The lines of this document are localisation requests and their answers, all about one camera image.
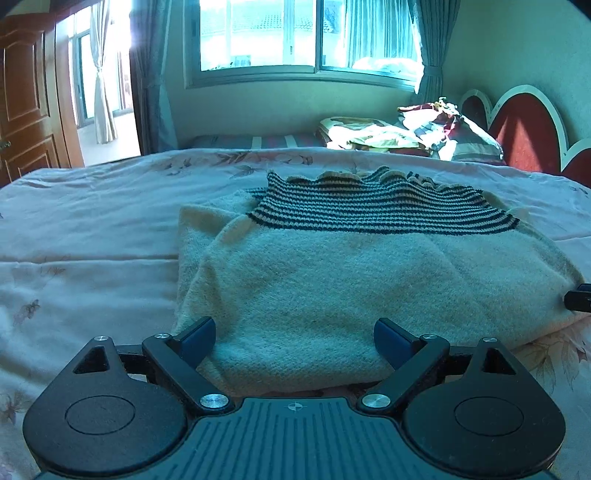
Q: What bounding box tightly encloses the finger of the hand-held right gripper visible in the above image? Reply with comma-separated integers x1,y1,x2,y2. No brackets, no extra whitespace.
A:
564,284,591,315

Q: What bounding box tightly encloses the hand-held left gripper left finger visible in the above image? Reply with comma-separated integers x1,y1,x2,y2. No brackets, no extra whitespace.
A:
69,316,234,416

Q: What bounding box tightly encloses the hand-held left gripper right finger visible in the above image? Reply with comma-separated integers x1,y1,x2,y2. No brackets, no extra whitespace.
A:
358,318,525,416

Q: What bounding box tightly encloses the cream striped knit sweater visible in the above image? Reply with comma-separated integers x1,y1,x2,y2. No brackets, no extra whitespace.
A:
172,166,585,400

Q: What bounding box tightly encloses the pink floral bed sheet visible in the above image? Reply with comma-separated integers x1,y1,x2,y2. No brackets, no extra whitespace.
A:
0,148,591,480

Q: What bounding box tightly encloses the red scalloped headboard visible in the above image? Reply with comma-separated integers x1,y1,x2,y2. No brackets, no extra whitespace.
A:
459,84,591,190

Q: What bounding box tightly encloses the striped pillow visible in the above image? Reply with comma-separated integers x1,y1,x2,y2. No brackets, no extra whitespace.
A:
438,115,505,162

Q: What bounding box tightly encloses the yellow white folded blanket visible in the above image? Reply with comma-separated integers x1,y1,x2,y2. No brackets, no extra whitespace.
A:
316,116,435,155

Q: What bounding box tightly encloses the teal curtain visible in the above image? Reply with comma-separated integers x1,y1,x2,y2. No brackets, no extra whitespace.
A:
409,0,462,106
129,0,180,155

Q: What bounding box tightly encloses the white sheer curtain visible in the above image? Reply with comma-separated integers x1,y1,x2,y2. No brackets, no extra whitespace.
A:
90,0,118,144

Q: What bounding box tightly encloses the brown wooden door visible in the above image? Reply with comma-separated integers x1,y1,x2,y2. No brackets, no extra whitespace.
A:
0,11,86,188

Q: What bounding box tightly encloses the small balcony window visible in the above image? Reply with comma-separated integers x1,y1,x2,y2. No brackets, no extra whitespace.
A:
69,4,134,127

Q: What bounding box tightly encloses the large sliding window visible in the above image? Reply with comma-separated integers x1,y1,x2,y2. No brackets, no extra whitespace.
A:
185,0,426,90

